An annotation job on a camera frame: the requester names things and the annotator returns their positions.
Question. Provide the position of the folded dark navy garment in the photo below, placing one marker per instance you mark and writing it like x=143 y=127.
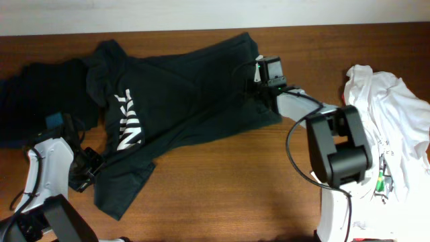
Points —
x=41 y=90

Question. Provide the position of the dark green Nike t-shirt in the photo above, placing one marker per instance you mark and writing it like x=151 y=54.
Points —
x=156 y=104

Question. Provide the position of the white t-shirt pile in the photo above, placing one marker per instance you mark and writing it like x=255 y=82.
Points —
x=392 y=202

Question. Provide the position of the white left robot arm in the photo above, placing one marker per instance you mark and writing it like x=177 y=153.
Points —
x=57 y=163

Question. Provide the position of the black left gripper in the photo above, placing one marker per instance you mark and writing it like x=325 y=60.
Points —
x=82 y=182

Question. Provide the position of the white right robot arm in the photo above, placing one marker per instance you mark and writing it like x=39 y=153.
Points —
x=339 y=151

